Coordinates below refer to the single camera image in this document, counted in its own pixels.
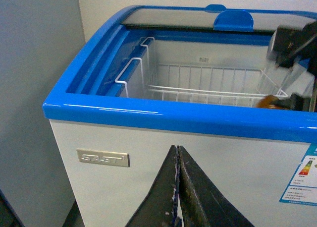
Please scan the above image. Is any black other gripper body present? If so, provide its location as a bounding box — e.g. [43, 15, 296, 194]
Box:
[267, 21, 317, 68]

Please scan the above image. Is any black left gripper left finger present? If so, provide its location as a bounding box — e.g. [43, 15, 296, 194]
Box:
[126, 145, 182, 227]

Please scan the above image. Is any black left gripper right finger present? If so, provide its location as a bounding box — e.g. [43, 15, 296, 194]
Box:
[178, 146, 253, 227]

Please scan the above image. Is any glass sliding freezer lid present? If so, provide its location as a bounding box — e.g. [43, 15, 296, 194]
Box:
[122, 4, 317, 33]

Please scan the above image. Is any silver brand name plate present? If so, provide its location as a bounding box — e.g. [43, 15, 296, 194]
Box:
[76, 149, 130, 167]

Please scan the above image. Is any blue energy label sticker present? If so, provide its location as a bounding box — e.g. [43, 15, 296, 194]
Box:
[279, 144, 317, 206]

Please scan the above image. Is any white blue chest freezer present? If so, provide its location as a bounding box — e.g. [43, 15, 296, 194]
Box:
[43, 5, 317, 227]

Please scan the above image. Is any white wire basket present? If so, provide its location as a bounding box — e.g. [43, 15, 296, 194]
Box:
[115, 37, 288, 108]

